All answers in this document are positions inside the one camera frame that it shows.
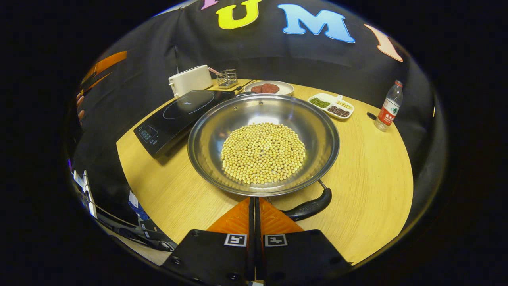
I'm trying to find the black induction cooktop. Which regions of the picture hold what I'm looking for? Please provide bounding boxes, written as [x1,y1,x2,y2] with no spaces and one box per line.
[133,90,236,158]

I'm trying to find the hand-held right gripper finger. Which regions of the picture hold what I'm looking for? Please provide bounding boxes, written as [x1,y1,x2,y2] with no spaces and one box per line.
[161,197,255,284]
[255,197,354,284]

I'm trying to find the pile of soybeans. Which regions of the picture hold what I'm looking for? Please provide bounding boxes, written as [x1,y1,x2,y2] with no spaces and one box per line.
[221,122,307,185]

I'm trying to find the round white plate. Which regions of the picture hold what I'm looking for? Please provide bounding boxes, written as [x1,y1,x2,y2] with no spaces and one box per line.
[243,81,295,97]

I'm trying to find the metal wire utensil holder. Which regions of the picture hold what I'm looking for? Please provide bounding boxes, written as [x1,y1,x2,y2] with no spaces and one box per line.
[217,69,238,89]

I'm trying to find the clear water bottle red label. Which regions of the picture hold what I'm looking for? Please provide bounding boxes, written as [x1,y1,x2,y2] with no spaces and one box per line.
[374,80,404,132]

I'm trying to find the white toaster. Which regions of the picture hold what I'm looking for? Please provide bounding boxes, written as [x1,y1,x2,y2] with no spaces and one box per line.
[168,65,214,98]

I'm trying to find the blue object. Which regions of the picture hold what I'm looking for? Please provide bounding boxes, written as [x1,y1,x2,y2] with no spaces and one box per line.
[128,191,150,221]

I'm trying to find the black power cable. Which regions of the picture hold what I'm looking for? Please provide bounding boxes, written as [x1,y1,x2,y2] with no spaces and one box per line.
[234,79,256,93]

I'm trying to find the stainless steel pot black handle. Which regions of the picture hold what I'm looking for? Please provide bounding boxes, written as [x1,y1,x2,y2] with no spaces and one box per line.
[187,94,341,222]

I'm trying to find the white divided dish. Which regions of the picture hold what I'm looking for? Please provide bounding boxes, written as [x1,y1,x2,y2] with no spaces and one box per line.
[308,93,355,120]

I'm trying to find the black backdrop cloth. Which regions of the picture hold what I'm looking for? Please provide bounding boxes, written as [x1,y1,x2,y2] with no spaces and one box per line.
[69,0,447,235]

